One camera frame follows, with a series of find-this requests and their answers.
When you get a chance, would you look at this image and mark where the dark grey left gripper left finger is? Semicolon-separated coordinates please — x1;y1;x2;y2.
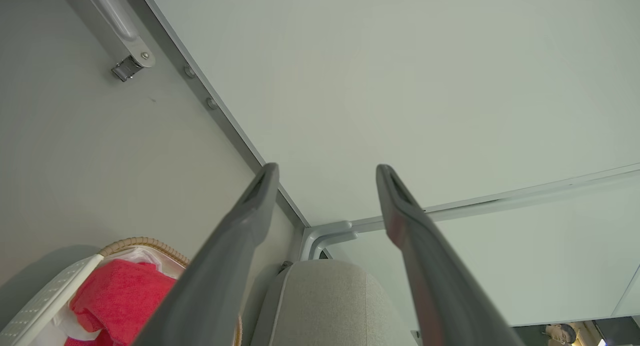
132;162;280;346

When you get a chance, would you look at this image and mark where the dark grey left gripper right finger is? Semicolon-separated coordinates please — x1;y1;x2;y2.
376;164;526;346

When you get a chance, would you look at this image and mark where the red and white garment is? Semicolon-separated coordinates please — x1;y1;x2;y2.
64;258;177;346

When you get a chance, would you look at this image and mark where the grey fabric sofa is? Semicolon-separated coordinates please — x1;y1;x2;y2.
250;259;418;346

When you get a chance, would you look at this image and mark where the wicker rimmed laundry basket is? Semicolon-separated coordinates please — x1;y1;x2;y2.
97;237;243;346

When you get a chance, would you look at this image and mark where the grey curved pipe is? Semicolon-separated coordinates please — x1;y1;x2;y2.
299;220;359;262

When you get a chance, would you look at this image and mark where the distant dark haired person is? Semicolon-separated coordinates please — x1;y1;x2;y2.
544;323;581;345

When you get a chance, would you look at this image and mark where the white bin with liner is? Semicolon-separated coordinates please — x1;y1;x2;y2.
0;246;188;346

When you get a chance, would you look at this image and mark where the white wall rail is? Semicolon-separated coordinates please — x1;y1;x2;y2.
350;163;640;233

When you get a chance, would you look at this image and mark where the grey door frame strip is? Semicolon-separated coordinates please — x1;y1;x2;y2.
117;0;311;232

